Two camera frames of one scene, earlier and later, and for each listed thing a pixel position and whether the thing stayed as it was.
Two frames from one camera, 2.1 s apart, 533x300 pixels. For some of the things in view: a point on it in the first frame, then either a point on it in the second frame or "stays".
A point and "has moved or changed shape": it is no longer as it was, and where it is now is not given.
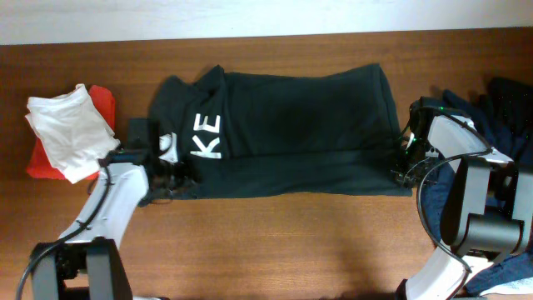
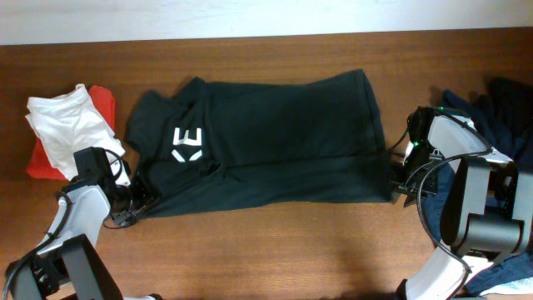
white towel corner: (519, 286) stays
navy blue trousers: (502, 112) stays
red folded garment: (41, 164) stays
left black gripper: (186, 176) → (147, 195)
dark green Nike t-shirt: (321, 132) has moved or changed shape
